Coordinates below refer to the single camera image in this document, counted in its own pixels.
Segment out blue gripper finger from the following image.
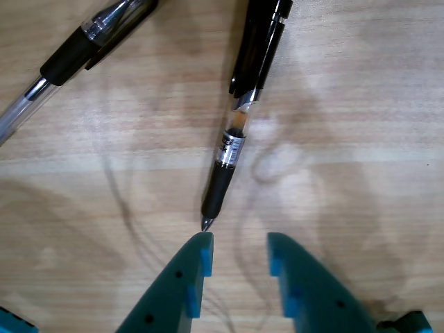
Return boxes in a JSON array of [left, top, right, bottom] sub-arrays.
[[116, 232, 214, 333], [266, 232, 377, 333]]

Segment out black retractable pen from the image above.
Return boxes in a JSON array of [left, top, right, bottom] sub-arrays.
[[200, 0, 294, 232]]

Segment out clear stick pen black grip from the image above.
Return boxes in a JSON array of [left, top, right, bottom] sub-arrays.
[[0, 0, 160, 146]]

